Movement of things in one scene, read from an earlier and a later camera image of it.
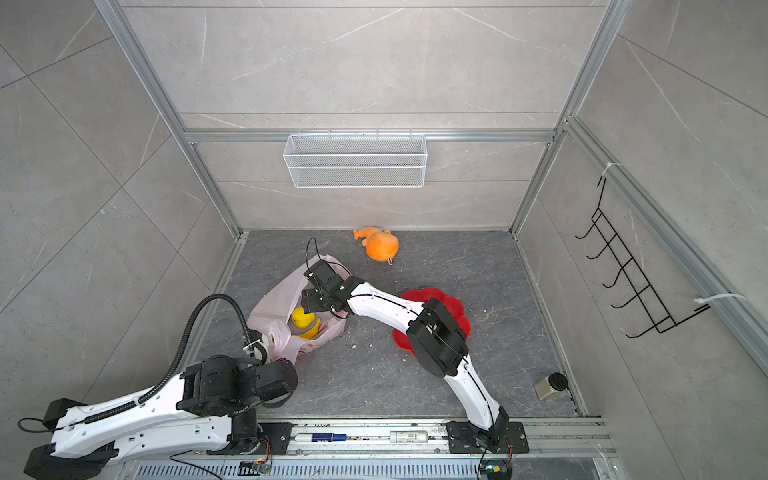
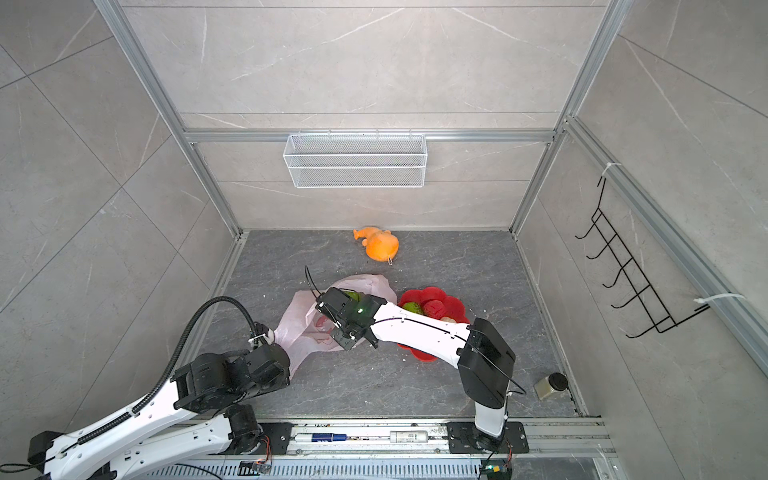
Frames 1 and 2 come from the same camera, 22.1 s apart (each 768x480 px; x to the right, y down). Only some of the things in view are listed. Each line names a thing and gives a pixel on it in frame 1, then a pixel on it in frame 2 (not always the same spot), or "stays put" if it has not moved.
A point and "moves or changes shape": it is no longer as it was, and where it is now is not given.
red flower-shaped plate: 450,304 stays put
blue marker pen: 328,437 stays put
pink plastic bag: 270,315 moves or changes shape
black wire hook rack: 661,320 stays put
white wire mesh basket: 356,160 stays put
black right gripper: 308,301 → 343,342
